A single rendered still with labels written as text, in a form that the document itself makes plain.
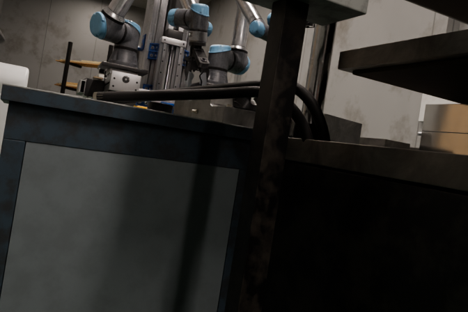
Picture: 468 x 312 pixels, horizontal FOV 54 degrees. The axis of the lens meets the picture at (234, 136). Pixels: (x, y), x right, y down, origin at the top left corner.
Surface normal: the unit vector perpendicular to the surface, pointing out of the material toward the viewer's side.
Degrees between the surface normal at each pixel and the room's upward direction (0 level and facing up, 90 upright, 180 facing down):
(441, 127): 90
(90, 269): 90
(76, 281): 90
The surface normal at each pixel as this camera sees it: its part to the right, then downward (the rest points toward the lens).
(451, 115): -0.88, -0.15
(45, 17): 0.36, 0.04
